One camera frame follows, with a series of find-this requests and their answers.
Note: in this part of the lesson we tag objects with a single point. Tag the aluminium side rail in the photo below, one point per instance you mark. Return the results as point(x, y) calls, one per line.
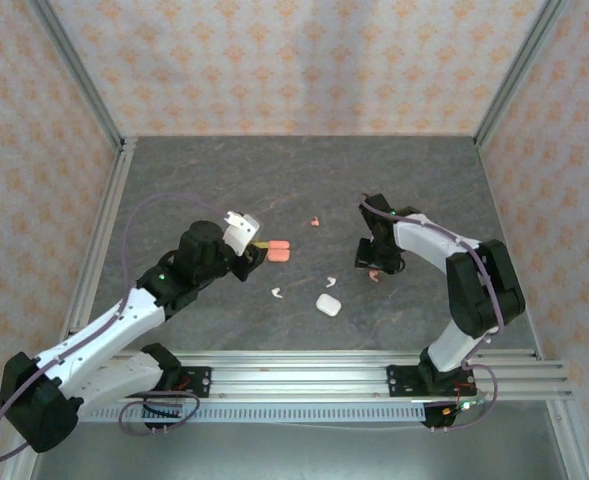
point(106, 215)

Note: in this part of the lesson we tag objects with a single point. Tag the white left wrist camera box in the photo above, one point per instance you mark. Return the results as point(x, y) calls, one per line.
point(241, 232)

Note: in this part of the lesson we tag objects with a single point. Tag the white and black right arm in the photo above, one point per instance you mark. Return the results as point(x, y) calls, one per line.
point(424, 240)

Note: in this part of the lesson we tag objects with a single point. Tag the white earbud charging case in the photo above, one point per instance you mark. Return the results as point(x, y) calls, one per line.
point(328, 304)

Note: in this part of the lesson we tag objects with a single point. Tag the wide aluminium mounting rail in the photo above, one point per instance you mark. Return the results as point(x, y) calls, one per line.
point(299, 375)

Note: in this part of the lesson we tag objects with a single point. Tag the aluminium frame corner post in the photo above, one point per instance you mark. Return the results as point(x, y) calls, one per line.
point(516, 75)
point(81, 75)

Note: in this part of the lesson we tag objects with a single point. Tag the grey metal lower panel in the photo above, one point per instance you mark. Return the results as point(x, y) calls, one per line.
point(299, 455)

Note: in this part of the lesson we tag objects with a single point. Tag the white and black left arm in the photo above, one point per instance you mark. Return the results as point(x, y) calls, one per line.
point(99, 330)

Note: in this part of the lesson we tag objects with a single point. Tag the pink earbud charging case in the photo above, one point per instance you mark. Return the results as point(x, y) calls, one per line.
point(278, 251)

